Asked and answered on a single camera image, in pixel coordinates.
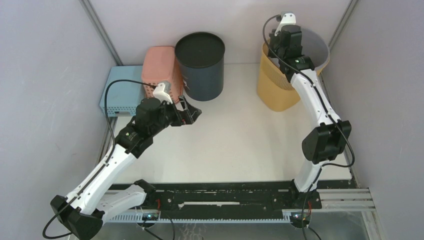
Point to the grey bin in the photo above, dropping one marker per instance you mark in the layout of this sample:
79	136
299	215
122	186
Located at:
314	46

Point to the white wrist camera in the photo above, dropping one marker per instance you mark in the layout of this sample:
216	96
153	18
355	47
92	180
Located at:
285	19
162	92

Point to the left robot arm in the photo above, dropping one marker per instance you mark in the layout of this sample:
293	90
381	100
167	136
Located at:
82	211

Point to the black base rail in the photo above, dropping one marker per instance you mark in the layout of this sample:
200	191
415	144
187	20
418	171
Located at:
229	198

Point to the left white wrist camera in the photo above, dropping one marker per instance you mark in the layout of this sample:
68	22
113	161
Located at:
162	92

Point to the blue plastic basket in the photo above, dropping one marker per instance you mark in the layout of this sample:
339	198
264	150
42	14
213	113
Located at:
123	97

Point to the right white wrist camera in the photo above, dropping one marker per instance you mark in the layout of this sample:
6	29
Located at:
285	19

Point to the dark blue cylindrical bin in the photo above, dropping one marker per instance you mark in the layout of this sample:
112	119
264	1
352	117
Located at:
200	56

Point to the yellow perforated bin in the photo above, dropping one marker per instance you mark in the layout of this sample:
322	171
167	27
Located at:
272	86

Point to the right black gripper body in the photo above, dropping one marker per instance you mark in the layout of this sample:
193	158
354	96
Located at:
274	42

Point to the pink plastic basket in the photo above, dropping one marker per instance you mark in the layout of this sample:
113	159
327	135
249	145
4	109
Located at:
160	64

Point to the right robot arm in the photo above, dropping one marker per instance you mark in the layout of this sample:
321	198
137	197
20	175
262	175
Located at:
329	135

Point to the white slotted cable duct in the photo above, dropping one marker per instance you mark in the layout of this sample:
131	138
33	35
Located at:
243	217

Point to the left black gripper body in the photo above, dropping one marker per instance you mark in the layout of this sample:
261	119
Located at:
177	118

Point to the aluminium frame rail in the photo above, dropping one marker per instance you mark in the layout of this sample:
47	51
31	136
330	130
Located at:
345	200

